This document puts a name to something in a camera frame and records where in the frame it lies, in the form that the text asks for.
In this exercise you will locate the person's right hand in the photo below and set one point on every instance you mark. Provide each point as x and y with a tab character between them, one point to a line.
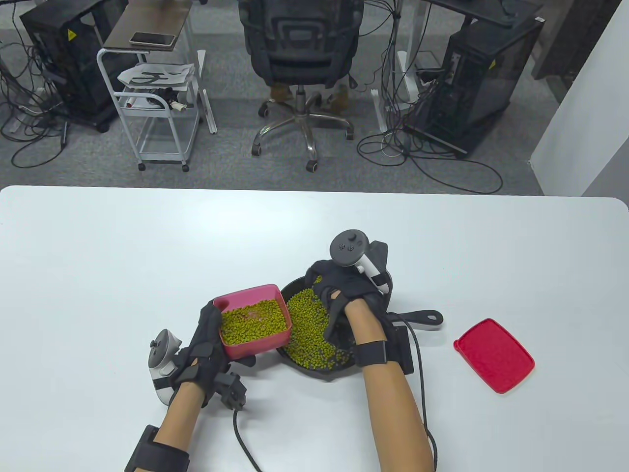
349	285

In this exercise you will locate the person's left hand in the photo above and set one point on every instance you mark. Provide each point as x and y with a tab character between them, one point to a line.
206	339

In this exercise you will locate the red plastic container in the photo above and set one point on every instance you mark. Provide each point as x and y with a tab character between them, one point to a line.
245	350

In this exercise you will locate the pile of green mung beans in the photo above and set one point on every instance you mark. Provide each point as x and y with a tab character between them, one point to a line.
304	324

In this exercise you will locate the black cast iron frying pan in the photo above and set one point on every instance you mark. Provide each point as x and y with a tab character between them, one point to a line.
417	317

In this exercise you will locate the red container lid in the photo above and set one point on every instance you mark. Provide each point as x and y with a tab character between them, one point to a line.
494	356

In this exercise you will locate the person's left forearm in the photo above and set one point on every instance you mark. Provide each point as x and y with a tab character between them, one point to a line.
172	423

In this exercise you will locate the person's right forearm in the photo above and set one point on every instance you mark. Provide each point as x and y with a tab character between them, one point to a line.
393	418

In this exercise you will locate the white and grey controller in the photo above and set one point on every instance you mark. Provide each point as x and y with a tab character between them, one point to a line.
349	248
164	349

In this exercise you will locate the white rolling cart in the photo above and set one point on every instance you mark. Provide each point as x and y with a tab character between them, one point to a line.
147	110

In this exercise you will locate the white table leg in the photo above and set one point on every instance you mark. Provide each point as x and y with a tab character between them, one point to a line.
206	93

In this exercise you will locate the black computer tower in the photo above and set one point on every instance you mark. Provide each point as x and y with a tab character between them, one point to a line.
491	88
73	73

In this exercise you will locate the white plastic device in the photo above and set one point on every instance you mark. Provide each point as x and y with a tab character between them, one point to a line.
147	101

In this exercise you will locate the black mesh office chair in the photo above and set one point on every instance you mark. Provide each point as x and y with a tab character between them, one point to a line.
300	44

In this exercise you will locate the white printed paper sheets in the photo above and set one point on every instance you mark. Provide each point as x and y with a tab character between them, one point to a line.
157	76

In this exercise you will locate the black smartphone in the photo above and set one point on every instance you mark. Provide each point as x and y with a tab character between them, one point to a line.
152	39

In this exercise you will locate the black desk top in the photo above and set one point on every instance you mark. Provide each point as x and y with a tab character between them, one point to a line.
486	10

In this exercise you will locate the brown wooden side table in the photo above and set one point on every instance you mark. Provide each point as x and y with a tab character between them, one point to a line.
147	19

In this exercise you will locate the white desk frame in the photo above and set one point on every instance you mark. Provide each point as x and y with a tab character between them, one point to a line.
415	29

